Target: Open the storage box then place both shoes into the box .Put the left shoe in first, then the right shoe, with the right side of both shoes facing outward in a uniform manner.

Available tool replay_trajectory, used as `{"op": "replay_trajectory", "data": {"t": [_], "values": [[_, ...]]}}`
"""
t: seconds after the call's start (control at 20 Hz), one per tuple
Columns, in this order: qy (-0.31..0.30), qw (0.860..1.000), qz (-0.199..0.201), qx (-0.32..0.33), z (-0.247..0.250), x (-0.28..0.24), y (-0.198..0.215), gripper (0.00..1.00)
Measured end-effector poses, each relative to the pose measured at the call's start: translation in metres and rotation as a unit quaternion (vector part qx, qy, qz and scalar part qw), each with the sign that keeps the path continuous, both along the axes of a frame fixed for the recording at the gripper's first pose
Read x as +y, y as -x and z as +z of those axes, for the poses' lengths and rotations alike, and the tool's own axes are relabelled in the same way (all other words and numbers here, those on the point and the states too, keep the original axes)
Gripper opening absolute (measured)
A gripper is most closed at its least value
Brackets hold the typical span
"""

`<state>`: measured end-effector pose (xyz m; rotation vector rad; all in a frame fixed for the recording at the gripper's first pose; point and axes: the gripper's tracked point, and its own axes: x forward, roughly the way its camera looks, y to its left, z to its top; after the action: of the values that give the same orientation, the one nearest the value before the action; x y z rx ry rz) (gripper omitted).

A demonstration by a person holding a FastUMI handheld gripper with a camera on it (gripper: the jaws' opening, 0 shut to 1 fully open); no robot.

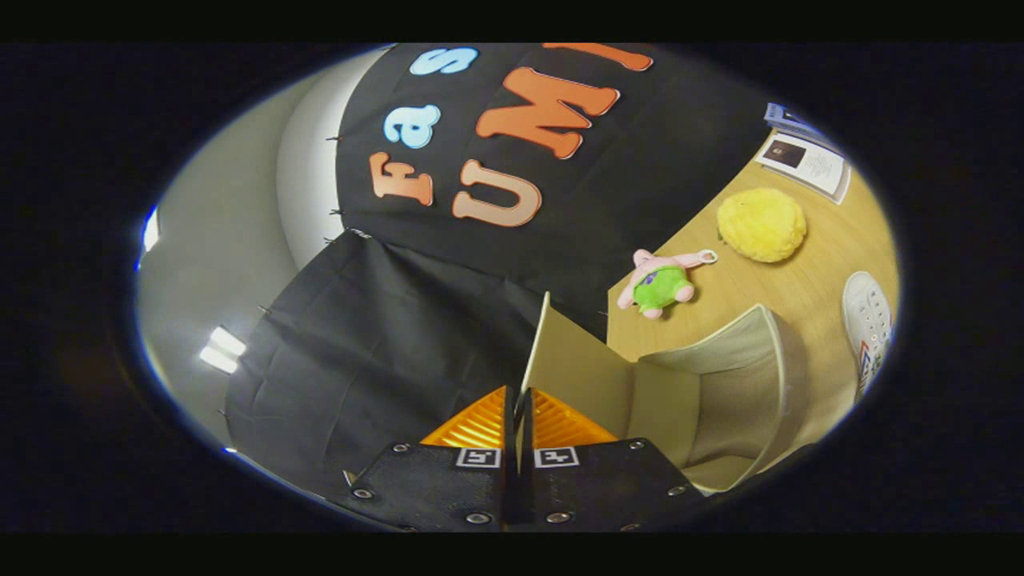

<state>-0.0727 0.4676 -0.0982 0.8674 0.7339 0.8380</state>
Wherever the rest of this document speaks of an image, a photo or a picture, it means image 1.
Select pink and green plush toy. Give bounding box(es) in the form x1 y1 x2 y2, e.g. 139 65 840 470
616 248 718 320

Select white book with dark picture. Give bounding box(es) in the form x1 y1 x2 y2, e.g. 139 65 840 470
754 131 852 206

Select white canvas shoe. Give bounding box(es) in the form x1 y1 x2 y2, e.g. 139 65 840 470
842 270 894 402

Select blue book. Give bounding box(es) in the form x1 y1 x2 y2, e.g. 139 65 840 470
763 102 842 158

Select beige fabric storage box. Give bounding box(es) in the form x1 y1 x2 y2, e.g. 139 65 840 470
516 292 794 494

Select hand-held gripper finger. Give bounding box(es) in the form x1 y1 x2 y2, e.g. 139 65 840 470
336 386 517 533
516 388 709 533

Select yellow fluffy ball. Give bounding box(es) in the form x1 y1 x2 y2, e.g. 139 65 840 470
716 187 808 264

